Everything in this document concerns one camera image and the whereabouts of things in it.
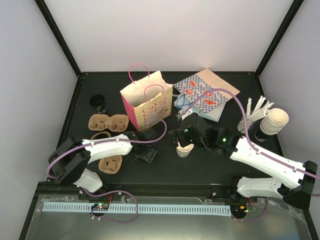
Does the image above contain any blue checkered bakery paper bag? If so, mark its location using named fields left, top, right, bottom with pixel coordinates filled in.
left=173, top=68, right=240, bottom=114

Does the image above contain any light blue paper bag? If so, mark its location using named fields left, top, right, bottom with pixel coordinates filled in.
left=173, top=94, right=225, bottom=122

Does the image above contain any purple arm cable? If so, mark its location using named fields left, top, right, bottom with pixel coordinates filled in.
left=181, top=88, right=320, bottom=182
left=46, top=119, right=168, bottom=180

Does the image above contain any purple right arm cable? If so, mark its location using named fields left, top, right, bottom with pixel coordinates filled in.
left=181, top=88, right=320, bottom=182

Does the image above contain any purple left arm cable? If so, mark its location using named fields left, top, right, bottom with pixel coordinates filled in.
left=46, top=119, right=168, bottom=180

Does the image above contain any black open coffee cup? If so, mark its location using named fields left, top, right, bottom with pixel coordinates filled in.
left=89, top=94, right=108, bottom=114

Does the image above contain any cream pink Cakes paper bag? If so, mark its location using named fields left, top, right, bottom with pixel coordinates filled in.
left=120, top=70, right=173, bottom=132

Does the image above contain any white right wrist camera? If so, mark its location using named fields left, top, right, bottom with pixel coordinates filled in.
left=176, top=109, right=193, bottom=121

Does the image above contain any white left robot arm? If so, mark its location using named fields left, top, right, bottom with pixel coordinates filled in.
left=47, top=127, right=159, bottom=200

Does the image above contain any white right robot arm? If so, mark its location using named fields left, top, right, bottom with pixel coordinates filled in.
left=169, top=113, right=318, bottom=210

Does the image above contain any tall white paper cup stack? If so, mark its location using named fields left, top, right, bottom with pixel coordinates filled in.
left=260, top=108, right=289, bottom=136

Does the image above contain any white slotted cable rail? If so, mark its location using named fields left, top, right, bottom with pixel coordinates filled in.
left=42, top=202, right=231, bottom=217

